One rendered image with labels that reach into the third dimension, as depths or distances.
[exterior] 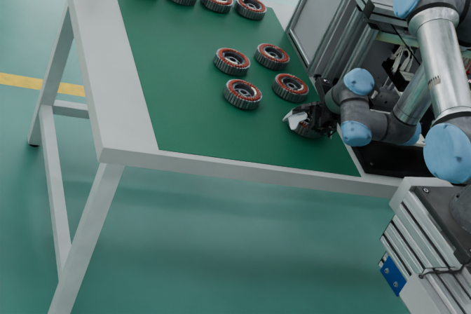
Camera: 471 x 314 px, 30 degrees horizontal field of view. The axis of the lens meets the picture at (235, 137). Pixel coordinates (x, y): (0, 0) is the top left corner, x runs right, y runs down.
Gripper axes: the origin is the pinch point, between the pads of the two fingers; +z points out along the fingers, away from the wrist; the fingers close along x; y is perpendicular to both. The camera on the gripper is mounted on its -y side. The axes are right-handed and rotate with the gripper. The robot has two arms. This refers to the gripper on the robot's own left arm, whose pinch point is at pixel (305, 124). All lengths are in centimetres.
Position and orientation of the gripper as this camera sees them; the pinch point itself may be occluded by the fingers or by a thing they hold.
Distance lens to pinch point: 259.3
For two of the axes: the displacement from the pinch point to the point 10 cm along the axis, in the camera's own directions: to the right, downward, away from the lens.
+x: 9.3, 2.2, 2.9
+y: -0.8, 9.0, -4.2
